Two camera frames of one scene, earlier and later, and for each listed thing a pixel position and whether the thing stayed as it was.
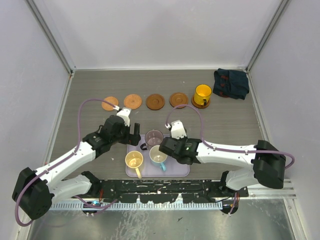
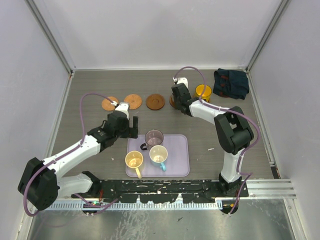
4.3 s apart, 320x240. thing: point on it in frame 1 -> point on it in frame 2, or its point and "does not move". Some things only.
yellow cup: x=202 y=94 does not move
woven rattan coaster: x=132 y=101 does not move
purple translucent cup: x=152 y=138 does not move
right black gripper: x=184 y=139 -> x=175 y=104
